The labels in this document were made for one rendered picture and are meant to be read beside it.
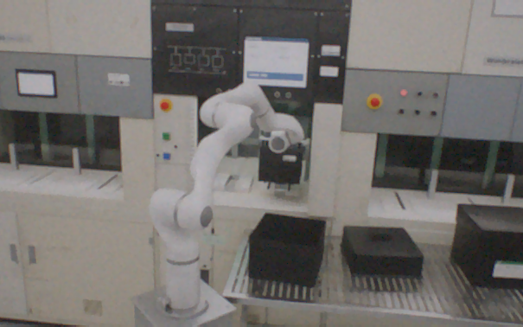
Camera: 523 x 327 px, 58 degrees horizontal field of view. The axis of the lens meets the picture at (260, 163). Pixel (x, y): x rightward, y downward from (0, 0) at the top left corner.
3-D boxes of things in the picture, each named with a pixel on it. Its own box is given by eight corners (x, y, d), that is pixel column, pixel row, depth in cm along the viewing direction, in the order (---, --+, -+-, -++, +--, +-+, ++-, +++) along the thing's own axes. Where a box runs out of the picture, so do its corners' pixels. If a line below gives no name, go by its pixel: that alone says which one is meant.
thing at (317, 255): (263, 246, 214) (264, 212, 209) (323, 256, 208) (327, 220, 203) (246, 277, 188) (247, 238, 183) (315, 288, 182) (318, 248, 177)
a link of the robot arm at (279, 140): (287, 125, 217) (269, 131, 219) (285, 131, 204) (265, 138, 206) (293, 142, 218) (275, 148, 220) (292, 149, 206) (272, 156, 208)
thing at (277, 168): (254, 188, 236) (257, 127, 227) (258, 176, 256) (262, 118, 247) (302, 192, 234) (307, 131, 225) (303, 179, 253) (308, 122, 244)
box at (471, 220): (472, 287, 187) (483, 230, 179) (448, 253, 214) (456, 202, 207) (545, 291, 186) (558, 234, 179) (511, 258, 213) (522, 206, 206)
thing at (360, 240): (352, 277, 191) (354, 248, 187) (339, 244, 219) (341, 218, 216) (423, 278, 192) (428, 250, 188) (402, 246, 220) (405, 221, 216)
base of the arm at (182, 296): (172, 325, 156) (171, 276, 151) (147, 298, 170) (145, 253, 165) (219, 306, 168) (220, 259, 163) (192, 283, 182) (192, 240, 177)
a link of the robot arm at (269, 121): (283, 89, 191) (302, 128, 216) (246, 102, 195) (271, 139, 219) (287, 105, 186) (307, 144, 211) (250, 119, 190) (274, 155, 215)
